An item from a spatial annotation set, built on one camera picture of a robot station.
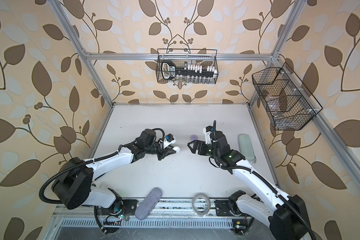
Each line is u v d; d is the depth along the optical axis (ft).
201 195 2.47
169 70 2.71
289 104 2.39
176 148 2.65
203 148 2.26
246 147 3.06
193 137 3.33
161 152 2.38
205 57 2.99
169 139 2.36
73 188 1.40
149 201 2.42
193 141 2.31
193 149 2.29
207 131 2.35
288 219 1.25
